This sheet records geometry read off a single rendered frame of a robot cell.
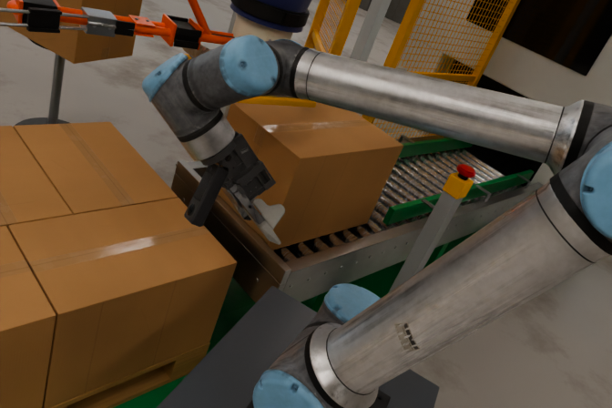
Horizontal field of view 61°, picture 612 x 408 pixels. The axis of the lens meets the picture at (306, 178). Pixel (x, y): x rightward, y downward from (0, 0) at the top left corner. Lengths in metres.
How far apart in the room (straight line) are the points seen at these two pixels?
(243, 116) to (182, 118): 1.02
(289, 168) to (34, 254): 0.81
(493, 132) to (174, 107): 0.50
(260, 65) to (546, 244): 0.47
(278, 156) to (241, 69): 1.00
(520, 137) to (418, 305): 0.28
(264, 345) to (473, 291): 0.68
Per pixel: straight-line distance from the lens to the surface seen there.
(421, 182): 3.00
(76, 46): 2.79
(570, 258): 0.70
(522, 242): 0.70
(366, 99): 0.85
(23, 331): 1.55
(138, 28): 1.41
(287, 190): 1.75
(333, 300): 1.03
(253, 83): 0.80
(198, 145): 0.90
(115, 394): 2.05
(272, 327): 1.34
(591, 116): 0.80
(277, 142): 1.77
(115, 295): 1.61
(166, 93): 0.87
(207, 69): 0.82
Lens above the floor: 1.67
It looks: 27 degrees down
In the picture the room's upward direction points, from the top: 21 degrees clockwise
